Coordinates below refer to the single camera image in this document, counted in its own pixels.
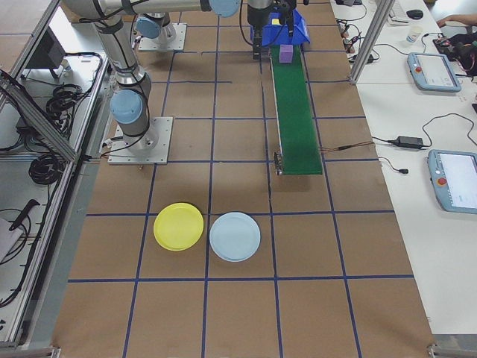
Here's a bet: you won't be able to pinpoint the bystander bare forearm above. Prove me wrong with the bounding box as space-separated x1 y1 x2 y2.
450 13 477 26

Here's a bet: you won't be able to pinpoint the light blue plate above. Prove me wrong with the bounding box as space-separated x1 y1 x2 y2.
209 211 262 263

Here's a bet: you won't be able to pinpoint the yellow plate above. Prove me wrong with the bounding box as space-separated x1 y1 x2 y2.
153 202 205 252

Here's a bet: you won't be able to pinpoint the blue plastic storage bin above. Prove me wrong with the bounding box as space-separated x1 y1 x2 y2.
260 9 312 48

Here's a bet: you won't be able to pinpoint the green conveyor belt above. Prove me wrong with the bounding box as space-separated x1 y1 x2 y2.
268 43 324 177

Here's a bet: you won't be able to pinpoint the white keyboard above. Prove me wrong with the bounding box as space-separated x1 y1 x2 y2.
389 0 410 25

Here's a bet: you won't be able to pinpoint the blue grey teach pendant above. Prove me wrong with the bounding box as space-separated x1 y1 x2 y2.
406 51 463 93
426 148 477 216

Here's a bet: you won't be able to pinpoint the black power adapter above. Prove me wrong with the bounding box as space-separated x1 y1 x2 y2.
394 135 426 149

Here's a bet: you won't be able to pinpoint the white side table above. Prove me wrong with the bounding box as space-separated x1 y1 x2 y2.
329 0 477 336

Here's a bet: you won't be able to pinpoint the white square base plate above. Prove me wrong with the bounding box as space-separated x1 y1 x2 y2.
137 22 187 51
107 116 174 166

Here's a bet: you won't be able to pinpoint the aluminium profile post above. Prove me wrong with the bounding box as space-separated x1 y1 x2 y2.
348 0 396 86

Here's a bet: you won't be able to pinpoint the red conveyor power wires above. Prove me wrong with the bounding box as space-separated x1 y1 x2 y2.
319 141 376 154

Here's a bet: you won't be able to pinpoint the black device with wires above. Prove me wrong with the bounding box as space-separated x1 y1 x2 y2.
434 32 477 81

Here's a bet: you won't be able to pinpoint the black cable with plug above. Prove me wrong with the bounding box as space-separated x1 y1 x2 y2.
378 156 410 175

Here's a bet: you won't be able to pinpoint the black coiled cable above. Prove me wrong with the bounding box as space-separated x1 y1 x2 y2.
45 84 83 117
28 152 63 186

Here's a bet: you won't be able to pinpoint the V-shaped metal bar frame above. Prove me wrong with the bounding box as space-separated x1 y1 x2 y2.
0 0 113 348

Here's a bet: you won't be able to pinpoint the black handled tool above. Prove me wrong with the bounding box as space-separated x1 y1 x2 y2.
7 199 41 232

